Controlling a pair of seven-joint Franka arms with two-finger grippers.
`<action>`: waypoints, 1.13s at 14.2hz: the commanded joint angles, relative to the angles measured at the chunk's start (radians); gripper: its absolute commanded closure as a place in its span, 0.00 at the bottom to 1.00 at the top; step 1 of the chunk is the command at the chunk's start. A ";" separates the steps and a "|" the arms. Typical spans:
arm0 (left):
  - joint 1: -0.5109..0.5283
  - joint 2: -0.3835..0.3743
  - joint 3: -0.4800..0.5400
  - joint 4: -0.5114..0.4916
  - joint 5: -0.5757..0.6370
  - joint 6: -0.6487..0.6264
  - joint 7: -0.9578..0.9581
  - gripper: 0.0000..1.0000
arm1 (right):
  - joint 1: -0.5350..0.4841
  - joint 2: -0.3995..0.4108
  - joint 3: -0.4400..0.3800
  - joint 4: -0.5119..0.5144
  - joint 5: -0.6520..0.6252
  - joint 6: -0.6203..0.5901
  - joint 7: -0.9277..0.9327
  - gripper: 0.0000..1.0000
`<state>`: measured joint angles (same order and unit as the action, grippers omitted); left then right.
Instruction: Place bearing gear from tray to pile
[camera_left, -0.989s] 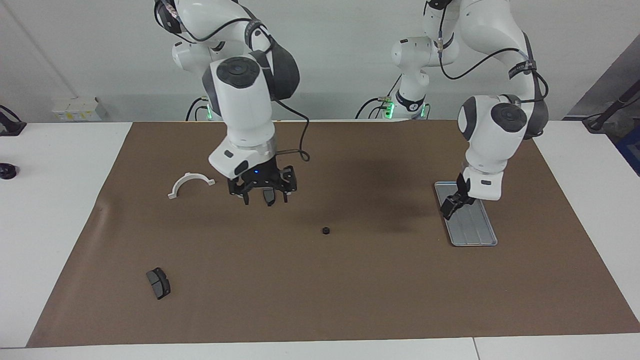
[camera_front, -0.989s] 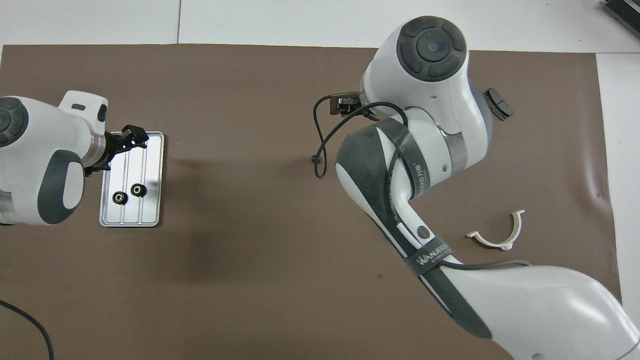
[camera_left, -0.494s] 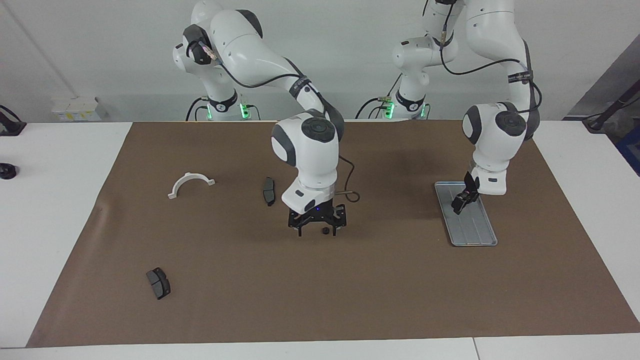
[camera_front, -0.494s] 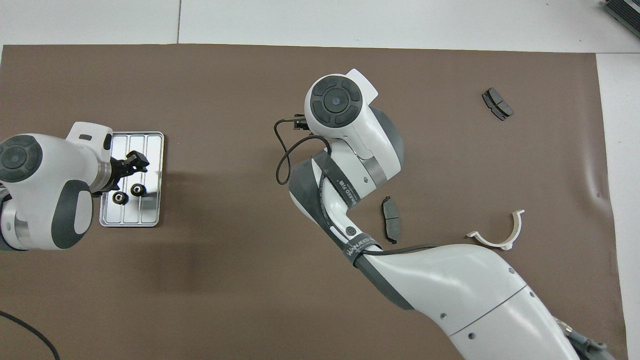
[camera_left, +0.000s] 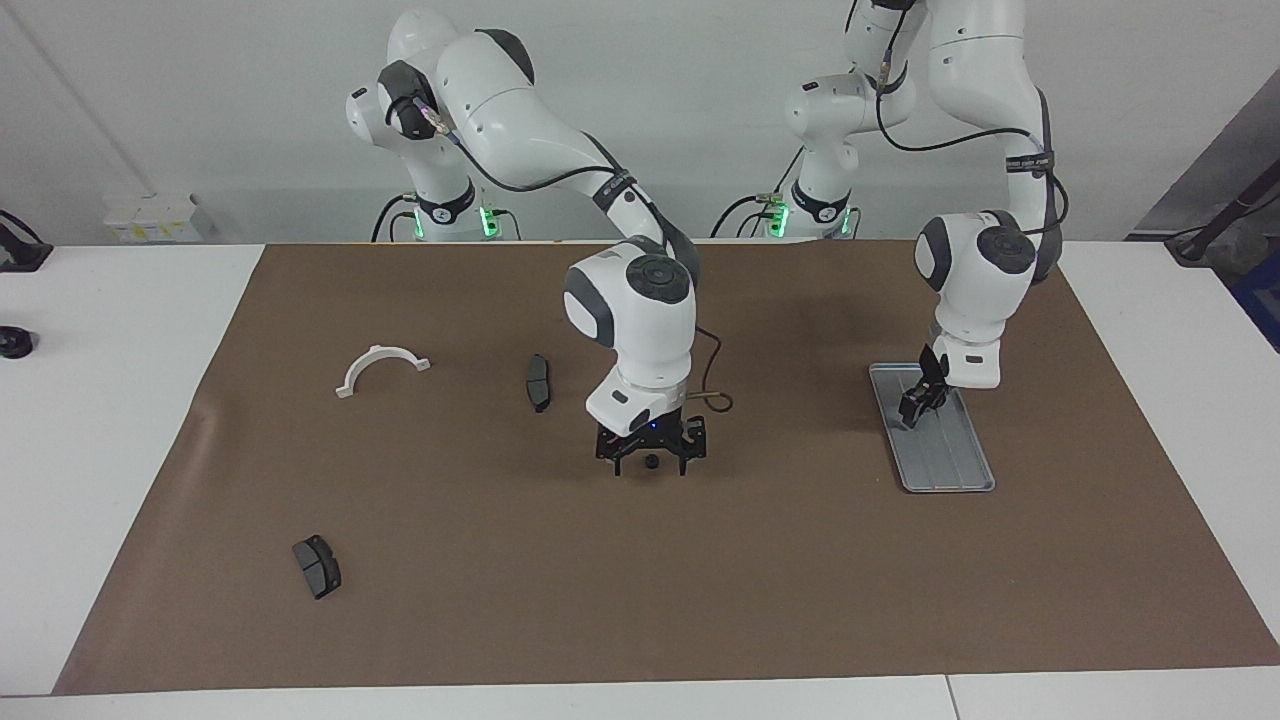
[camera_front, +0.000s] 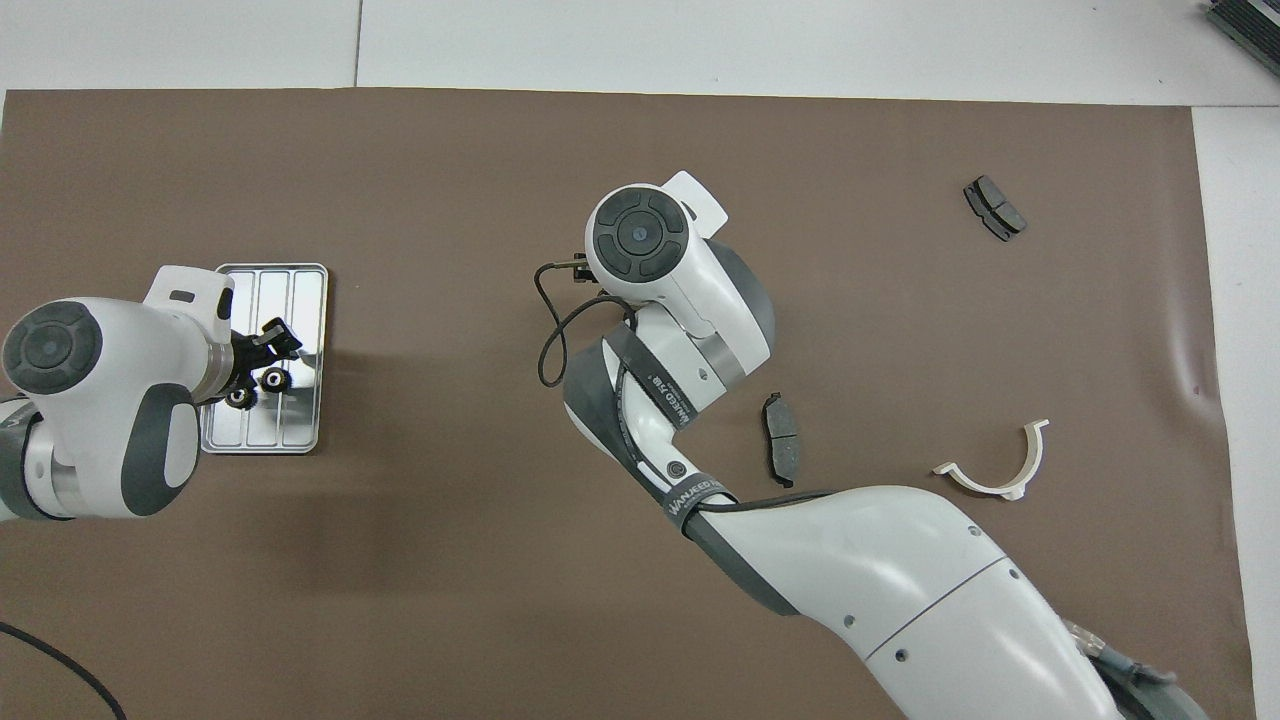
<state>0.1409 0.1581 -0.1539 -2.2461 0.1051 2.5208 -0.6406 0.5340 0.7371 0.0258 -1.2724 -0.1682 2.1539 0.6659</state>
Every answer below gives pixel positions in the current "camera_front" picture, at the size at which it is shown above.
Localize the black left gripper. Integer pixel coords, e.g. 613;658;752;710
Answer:
205;318;301;403

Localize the grey ribbed device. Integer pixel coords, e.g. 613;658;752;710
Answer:
1203;0;1280;76

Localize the black loose cable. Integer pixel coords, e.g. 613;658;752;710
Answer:
0;620;129;720

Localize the brown table mat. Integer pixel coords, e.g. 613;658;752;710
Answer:
0;88;1259;720

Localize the silver metal tray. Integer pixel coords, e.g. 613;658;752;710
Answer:
200;263;330;456

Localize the white plastic half ring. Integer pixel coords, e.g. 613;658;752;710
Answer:
933;419;1051;501

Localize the short dark grey brake pad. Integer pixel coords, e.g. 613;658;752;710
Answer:
963;175;1028;243

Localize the long dark grey brake pad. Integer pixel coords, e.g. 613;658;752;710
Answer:
762;392;804;489

